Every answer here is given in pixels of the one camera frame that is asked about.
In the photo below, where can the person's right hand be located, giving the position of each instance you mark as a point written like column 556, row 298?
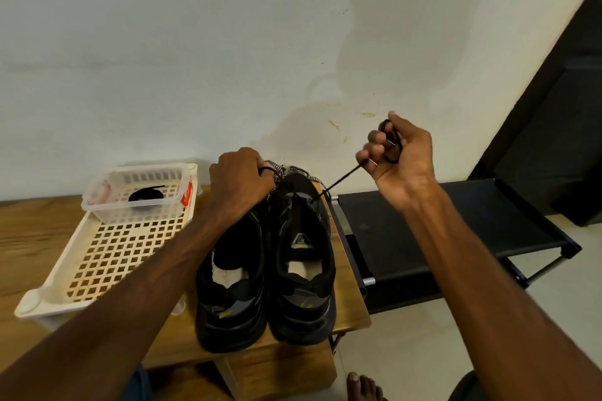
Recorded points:
column 404, row 166

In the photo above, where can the person's left hand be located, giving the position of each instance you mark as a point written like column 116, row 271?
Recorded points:
column 240, row 185

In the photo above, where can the single black shoelace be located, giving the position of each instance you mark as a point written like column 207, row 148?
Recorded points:
column 353, row 168

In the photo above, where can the black shoelaces bundle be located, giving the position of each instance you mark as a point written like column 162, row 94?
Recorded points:
column 146, row 195

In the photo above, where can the black shoe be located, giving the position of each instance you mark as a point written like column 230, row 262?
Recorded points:
column 303, row 297
column 233, row 311

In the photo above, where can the person's left forearm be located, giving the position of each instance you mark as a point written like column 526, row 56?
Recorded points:
column 103, row 321

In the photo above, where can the person's right forearm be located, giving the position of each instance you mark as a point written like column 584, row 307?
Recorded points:
column 508, row 311

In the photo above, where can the person's blue shorts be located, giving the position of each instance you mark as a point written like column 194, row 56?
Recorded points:
column 136, row 387

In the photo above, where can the red label sticker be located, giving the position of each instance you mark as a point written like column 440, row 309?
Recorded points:
column 186, row 194

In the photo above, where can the black shoe rack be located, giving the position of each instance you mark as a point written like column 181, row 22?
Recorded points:
column 442, row 227

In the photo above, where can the small white plastic basket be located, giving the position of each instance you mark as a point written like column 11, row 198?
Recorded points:
column 105, row 213

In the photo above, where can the large white plastic tray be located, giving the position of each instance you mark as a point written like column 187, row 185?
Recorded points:
column 118, row 260

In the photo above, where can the dark door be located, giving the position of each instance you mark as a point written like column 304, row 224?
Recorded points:
column 560, row 123

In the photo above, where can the low wooden table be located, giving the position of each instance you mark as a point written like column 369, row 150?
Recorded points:
column 24, row 255

